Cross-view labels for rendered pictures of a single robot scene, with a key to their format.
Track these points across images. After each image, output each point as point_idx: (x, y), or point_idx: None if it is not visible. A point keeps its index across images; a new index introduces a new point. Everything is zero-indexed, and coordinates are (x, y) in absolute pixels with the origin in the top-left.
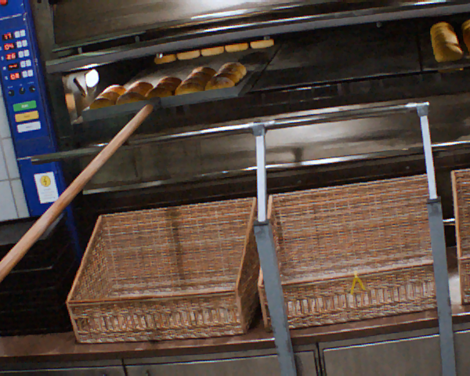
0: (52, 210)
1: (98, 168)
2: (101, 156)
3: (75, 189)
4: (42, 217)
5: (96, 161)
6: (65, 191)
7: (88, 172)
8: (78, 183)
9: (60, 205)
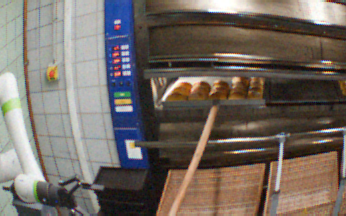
0: (176, 206)
1: (196, 168)
2: (196, 158)
3: (186, 189)
4: (171, 212)
5: (195, 164)
6: (180, 191)
7: (191, 174)
8: (187, 184)
9: (180, 202)
